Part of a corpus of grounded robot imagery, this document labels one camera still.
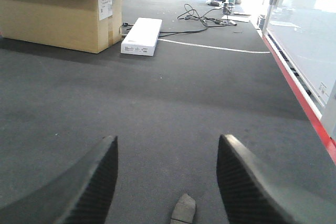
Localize grey brake pad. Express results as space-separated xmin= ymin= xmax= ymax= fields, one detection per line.
xmin=170 ymin=193 xmax=196 ymax=223

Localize tangled black cables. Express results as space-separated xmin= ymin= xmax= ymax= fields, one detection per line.
xmin=119 ymin=3 xmax=238 ymax=38

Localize white flat box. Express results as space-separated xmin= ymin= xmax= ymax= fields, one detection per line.
xmin=121 ymin=17 xmax=162 ymax=57

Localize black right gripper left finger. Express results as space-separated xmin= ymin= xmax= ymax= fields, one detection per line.
xmin=1 ymin=136 xmax=118 ymax=223

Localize white strip on carpet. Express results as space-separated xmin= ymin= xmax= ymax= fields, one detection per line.
xmin=159 ymin=39 xmax=270 ymax=54

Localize large cardboard box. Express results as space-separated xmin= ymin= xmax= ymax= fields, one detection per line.
xmin=1 ymin=0 xmax=122 ymax=54

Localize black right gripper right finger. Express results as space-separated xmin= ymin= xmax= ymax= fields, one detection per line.
xmin=216 ymin=134 xmax=335 ymax=223

